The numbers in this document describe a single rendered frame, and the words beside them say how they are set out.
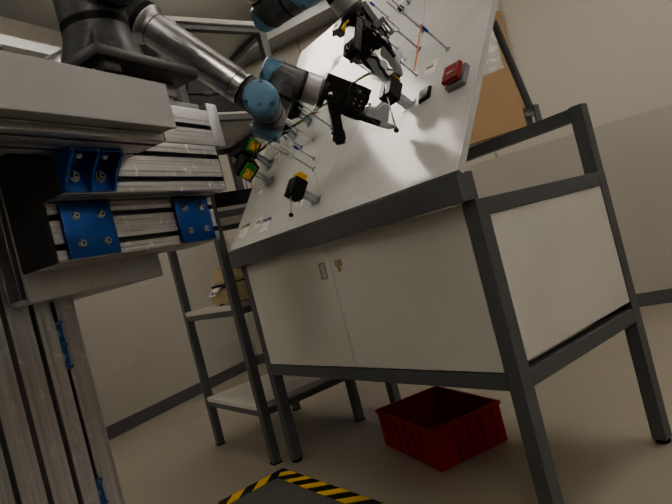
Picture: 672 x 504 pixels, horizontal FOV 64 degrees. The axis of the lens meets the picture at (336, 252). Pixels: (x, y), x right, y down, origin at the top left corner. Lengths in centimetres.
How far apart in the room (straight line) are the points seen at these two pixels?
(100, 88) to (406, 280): 90
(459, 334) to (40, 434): 89
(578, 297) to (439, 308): 36
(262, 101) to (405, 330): 70
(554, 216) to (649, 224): 216
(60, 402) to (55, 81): 52
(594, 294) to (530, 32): 243
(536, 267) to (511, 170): 231
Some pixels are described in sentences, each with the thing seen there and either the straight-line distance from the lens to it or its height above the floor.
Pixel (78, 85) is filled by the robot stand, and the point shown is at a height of 105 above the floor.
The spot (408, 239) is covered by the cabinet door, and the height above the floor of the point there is 75.
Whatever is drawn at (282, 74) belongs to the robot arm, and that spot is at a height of 121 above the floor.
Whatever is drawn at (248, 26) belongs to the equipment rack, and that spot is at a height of 183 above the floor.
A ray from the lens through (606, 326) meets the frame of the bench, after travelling 160.
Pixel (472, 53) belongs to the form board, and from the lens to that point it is 144.
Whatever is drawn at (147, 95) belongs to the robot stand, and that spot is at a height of 105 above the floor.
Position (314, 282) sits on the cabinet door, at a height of 69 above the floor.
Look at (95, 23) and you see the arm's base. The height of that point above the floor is 124.
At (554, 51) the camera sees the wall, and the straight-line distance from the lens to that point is 370.
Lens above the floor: 76
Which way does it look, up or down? level
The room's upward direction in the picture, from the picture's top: 14 degrees counter-clockwise
